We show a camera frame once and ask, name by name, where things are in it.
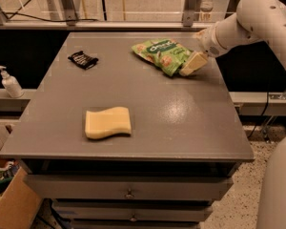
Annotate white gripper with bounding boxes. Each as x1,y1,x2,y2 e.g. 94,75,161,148
179,20,235,76

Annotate green rice chip bag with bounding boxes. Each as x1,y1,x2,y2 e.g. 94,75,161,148
132,38,192,76

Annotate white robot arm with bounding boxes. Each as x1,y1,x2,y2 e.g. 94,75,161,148
179,0,286,229

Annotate grey drawer cabinet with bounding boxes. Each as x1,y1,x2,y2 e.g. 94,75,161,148
1,32,254,229

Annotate yellow sponge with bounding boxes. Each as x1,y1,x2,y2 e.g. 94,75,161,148
85,107,132,139

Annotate black snack packet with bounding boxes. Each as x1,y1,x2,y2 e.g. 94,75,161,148
68,51,98,70

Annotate white pump bottle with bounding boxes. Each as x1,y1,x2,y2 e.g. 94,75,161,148
0,66,24,98

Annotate cardboard box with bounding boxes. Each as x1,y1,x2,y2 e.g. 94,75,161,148
0,168,43,229

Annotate black cable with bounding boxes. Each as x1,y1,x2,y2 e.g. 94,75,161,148
247,91,271,140

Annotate metal railing frame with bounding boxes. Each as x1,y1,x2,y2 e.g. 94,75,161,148
0,0,286,33

